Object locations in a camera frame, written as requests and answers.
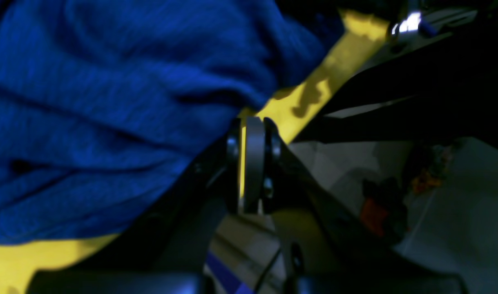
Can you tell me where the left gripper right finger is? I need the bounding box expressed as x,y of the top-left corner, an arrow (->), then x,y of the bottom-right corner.
243,117 -> 466,294

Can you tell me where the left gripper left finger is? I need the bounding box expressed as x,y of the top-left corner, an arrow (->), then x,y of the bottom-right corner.
26,119 -> 241,294

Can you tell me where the navy blue long-sleeve shirt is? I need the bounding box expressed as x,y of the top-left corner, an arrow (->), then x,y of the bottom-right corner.
0,0 -> 344,245

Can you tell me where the red clamp top left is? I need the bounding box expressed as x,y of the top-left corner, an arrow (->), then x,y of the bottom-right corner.
360,198 -> 390,238

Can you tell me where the yellow table cloth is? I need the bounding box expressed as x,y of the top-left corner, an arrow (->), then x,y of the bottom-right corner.
0,11 -> 389,294

